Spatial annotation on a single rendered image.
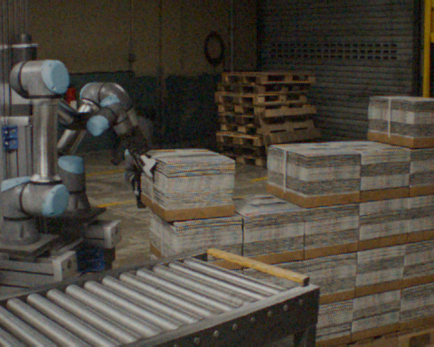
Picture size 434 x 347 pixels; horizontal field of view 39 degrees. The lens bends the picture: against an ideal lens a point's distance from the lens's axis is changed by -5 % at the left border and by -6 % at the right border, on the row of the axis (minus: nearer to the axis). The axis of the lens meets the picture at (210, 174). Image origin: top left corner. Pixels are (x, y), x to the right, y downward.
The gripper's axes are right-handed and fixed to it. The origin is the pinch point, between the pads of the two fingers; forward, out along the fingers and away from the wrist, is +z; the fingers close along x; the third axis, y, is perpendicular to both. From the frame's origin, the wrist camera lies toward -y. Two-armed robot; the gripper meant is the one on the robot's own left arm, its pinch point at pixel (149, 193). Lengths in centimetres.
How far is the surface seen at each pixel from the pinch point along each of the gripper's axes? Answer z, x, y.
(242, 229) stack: 41, 27, -9
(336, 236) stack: 44, 72, -17
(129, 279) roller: 95, -35, -6
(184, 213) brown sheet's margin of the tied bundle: 44.8, 0.9, 0.7
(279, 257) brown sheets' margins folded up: 45, 43, -23
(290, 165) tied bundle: 30, 55, 14
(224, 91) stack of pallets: -595, 288, 16
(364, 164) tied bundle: 44, 86, 15
